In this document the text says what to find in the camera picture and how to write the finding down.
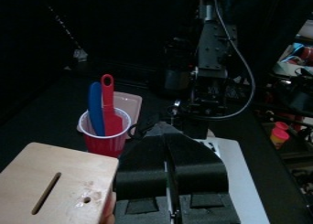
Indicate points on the blue toy knife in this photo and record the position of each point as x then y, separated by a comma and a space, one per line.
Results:
96, 108

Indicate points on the white storage bin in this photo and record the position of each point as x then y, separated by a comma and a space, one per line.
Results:
286, 67

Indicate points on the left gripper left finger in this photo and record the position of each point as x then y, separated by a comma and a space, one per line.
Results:
141, 172

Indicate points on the red toy knife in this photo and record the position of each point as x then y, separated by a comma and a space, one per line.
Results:
108, 105

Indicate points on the yellow tub with red lid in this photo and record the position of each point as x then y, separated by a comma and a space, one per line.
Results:
279, 140

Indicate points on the black equipment pile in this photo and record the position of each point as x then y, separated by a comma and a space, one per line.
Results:
300, 96

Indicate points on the white cutting board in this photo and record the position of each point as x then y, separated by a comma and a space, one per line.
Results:
240, 179

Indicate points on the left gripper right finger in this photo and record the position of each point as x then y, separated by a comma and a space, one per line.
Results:
200, 172

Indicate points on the wooden box with red face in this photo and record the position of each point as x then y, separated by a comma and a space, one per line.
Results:
61, 172

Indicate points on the small red tub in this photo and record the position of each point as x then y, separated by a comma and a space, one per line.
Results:
282, 125

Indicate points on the red plastic cup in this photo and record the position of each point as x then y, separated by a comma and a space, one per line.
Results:
102, 145

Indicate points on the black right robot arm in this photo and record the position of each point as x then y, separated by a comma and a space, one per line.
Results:
215, 51

